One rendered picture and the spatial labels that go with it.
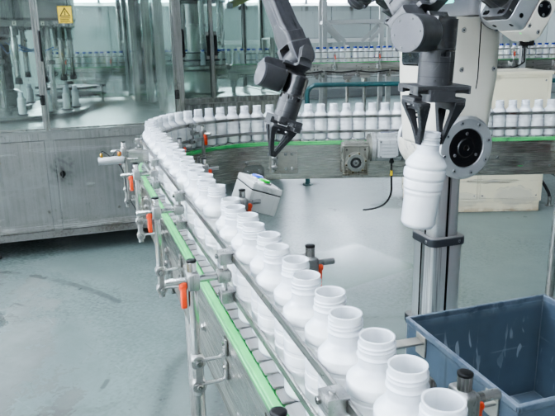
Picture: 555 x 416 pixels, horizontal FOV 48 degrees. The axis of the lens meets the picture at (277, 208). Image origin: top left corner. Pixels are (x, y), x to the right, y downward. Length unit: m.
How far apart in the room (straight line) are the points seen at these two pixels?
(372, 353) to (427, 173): 0.49
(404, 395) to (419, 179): 0.54
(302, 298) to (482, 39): 0.97
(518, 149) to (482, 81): 1.55
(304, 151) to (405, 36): 1.96
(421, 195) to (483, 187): 4.50
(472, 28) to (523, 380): 0.79
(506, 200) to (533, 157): 2.52
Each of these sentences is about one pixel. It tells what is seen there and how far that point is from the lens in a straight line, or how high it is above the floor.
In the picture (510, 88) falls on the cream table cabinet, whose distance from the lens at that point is 5.49.
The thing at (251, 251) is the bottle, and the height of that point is 1.13.
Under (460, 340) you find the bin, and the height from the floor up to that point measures 0.88.
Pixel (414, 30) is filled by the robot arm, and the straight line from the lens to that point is 0.97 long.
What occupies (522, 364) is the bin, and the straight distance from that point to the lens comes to 1.39.
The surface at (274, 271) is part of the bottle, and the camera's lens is 0.87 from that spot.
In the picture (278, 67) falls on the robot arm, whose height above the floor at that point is 1.39.
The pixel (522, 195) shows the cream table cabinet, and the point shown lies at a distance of 5.69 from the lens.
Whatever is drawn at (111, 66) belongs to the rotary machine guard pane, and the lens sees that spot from 4.48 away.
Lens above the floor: 1.45
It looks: 15 degrees down
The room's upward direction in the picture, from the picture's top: 1 degrees counter-clockwise
